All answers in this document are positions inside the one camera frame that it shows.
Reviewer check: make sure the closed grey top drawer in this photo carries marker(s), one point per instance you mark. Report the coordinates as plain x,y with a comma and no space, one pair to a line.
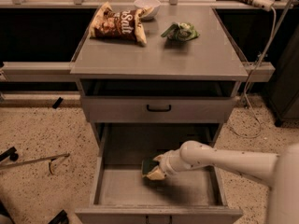
157,109

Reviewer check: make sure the green yellow sponge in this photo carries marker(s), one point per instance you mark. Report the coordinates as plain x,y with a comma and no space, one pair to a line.
148,165

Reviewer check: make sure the dark cabinet at right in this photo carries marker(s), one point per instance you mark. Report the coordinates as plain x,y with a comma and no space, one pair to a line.
282,91

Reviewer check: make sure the black block on floor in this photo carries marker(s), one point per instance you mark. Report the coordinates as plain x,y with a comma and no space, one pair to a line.
57,103

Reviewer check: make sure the grey horizontal rail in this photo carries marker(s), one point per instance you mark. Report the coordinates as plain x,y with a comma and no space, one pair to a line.
38,72

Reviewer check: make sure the green crumpled snack bag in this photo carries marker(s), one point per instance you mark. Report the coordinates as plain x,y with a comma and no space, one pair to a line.
180,31

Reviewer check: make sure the brown salt chip bag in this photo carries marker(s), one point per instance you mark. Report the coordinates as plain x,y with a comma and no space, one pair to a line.
125,24

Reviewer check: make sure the black object bottom left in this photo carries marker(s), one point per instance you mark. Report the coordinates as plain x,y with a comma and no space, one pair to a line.
60,218

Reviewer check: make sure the black bracket on floor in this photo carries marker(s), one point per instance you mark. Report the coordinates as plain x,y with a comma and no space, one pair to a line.
11,153

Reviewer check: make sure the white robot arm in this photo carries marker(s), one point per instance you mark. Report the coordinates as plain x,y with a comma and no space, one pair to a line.
279,172

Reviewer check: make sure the grey drawer cabinet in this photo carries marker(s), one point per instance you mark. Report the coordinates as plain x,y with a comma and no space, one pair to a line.
205,67

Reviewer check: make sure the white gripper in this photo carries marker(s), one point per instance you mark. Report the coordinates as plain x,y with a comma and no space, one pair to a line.
165,162

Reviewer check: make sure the white bowl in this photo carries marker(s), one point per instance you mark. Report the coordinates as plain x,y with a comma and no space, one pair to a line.
152,6

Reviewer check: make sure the open grey middle drawer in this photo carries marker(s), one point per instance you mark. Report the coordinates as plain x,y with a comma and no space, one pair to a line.
122,195

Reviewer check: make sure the metal rod on floor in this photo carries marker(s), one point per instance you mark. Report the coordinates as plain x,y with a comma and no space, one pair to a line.
50,159

